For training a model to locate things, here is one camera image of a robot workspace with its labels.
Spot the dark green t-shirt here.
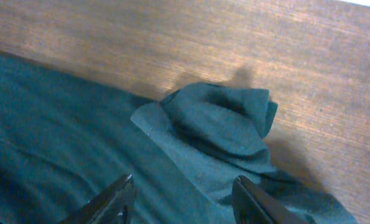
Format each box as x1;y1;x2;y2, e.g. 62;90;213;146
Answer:
0;54;356;223

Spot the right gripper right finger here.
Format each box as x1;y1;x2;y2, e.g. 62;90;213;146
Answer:
231;175;307;224

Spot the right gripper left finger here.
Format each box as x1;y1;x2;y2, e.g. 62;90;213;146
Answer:
59;175;136;224

